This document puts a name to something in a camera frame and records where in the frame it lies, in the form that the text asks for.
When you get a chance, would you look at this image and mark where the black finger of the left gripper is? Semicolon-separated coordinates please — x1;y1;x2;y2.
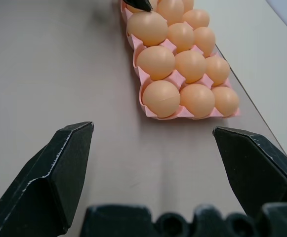
122;0;154;12

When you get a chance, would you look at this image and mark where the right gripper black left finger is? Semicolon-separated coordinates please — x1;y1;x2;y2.
0;120;95;237

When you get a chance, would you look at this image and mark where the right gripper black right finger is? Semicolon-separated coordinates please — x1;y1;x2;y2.
212;126;287;216

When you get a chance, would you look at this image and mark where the pink egg tray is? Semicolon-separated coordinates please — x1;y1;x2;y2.
120;0;242;121

